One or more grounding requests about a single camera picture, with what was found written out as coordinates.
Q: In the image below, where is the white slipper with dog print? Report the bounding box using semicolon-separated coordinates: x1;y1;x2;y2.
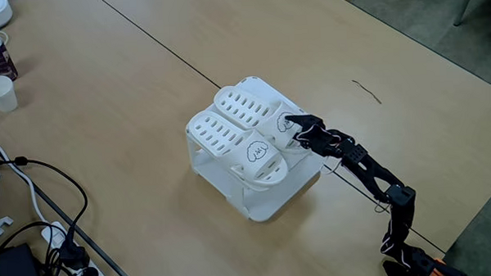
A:
186;107;291;190
213;83;315;159

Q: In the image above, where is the white shoe rack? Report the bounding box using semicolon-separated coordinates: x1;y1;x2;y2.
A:
182;73;333;226

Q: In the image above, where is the grey chair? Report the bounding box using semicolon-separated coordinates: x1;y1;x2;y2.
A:
411;0;480;29

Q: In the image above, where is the black plug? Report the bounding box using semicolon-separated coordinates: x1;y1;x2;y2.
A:
58;239;91;272

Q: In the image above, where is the white power strip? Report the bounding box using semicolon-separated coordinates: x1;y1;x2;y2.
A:
40;219;116;276

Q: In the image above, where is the white paper cup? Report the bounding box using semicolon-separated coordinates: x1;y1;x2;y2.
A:
0;74;20;114

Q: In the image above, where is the purple drink can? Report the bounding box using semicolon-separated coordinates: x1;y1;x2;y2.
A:
0;34;19;82

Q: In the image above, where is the black power brick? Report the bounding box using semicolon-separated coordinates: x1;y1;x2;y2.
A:
0;242;43;276

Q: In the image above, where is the thin dark wire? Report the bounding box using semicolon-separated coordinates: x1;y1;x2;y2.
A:
351;79;383;106

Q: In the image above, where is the black cable with barrel connector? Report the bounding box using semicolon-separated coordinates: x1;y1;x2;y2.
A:
0;153;90;250

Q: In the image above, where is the black cable tangle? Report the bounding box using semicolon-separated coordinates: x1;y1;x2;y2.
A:
0;219;86;276

